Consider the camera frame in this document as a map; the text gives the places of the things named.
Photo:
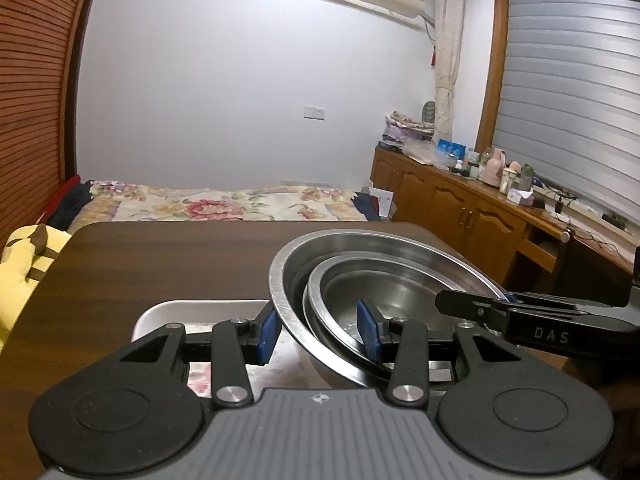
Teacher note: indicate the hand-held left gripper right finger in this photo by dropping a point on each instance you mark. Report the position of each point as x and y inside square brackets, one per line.
[367, 332]

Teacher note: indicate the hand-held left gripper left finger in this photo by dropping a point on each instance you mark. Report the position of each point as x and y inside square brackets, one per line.
[265, 337]

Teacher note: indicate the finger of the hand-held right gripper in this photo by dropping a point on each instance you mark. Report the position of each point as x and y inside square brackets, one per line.
[465, 305]
[545, 302]

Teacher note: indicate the large stainless steel bowl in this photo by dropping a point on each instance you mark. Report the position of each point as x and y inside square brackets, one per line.
[282, 280]

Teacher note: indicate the white floral square plate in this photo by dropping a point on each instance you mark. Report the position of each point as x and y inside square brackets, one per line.
[200, 307]

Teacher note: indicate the wooden sideboard cabinet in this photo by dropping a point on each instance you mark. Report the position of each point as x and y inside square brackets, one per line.
[450, 205]

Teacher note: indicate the white tissue box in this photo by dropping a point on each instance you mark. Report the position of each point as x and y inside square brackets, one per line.
[520, 196]

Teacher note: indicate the white paper bag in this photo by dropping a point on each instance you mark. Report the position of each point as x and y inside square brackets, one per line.
[382, 205]

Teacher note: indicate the floral bed quilt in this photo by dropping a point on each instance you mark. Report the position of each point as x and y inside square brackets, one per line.
[225, 205]

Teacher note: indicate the pink thermos jug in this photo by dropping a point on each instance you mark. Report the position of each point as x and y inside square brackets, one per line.
[493, 167]

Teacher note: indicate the clear plastic bags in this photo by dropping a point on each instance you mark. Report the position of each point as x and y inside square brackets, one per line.
[425, 155]

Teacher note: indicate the blue box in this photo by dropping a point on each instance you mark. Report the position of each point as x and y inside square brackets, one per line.
[450, 148]

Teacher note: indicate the grey window blind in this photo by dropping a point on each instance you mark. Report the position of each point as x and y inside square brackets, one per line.
[575, 100]

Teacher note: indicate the red and dark cloth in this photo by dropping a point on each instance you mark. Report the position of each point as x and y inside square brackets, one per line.
[67, 202]

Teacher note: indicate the beige patterned curtain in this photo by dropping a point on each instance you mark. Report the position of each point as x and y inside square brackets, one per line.
[447, 60]

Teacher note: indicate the yellow plush toy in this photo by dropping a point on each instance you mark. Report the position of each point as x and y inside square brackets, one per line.
[20, 280]

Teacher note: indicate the white wall switch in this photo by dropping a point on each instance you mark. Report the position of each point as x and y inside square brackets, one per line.
[314, 112]

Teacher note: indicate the wooden window frame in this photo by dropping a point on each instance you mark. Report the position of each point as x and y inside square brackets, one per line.
[492, 70]

